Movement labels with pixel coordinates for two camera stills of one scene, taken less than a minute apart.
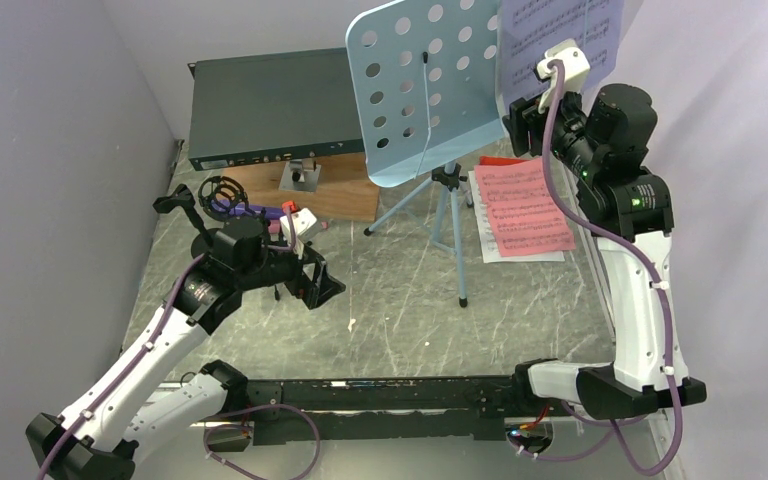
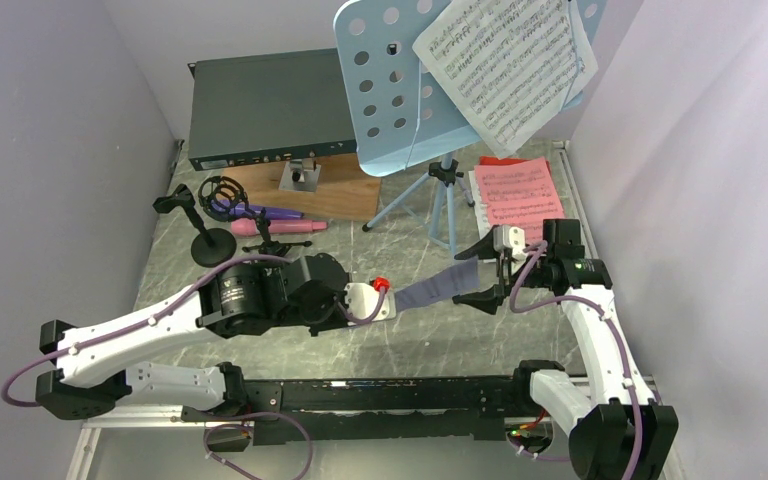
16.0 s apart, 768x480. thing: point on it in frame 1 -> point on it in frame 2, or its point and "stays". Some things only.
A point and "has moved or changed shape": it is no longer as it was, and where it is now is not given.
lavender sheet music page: [527, 29] -> [440, 286]
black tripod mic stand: [223, 198] stays
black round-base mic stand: [201, 243] stays
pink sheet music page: [525, 215] stays
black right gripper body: [569, 142] -> [533, 274]
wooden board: [345, 190] stays
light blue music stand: [428, 76] has moved or changed shape
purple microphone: [272, 212] stays
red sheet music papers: [490, 160] stays
